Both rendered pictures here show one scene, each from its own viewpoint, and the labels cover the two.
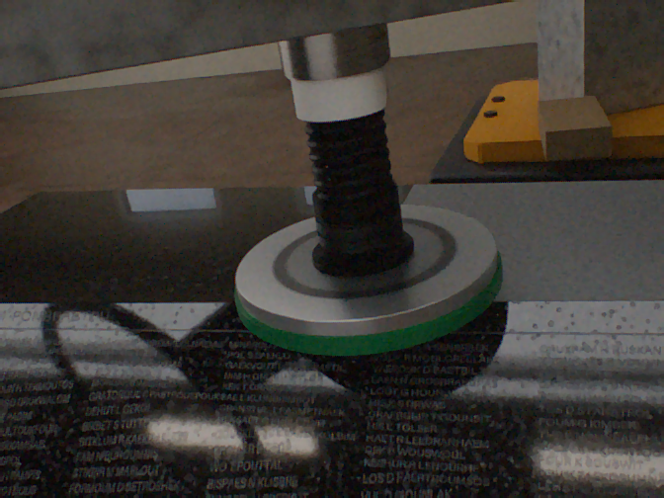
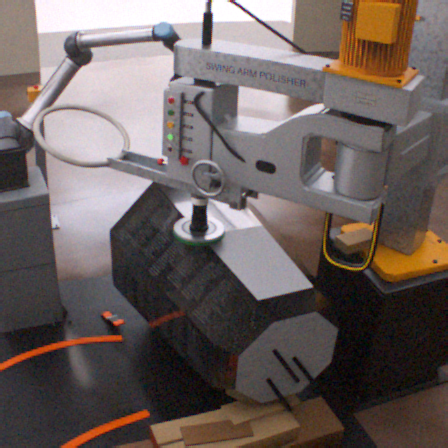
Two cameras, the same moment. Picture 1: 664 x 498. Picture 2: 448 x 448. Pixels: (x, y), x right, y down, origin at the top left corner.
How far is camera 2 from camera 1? 226 cm
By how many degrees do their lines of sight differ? 40
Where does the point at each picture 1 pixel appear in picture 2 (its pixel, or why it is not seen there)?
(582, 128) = (342, 241)
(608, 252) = (242, 256)
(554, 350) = (211, 262)
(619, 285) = (229, 260)
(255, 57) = not seen: outside the picture
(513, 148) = not seen: hidden behind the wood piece
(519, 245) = (238, 246)
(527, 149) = not seen: hidden behind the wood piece
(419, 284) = (192, 235)
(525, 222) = (250, 244)
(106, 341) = (174, 217)
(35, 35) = (153, 176)
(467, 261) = (203, 237)
